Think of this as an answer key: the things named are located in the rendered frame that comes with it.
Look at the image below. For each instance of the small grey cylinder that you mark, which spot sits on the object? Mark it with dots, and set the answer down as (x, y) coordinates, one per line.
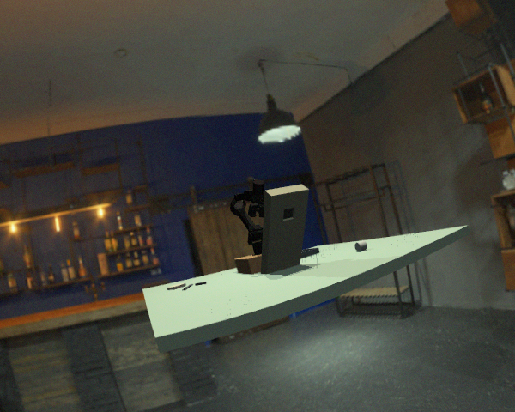
(360, 246)

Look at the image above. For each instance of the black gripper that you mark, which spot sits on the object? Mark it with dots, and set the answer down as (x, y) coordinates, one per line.
(254, 207)

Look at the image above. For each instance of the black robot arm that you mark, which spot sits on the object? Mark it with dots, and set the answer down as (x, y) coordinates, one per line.
(255, 231)

